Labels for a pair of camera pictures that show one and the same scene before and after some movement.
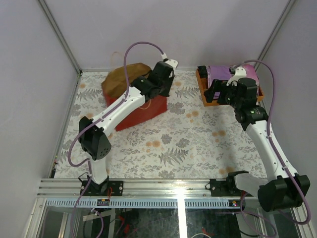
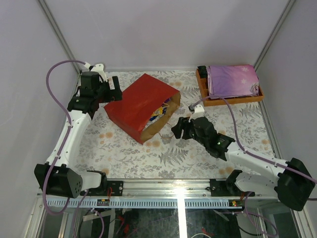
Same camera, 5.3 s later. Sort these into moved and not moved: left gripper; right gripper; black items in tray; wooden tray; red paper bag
Moved: red paper bag; right gripper; left gripper
Not moved: black items in tray; wooden tray
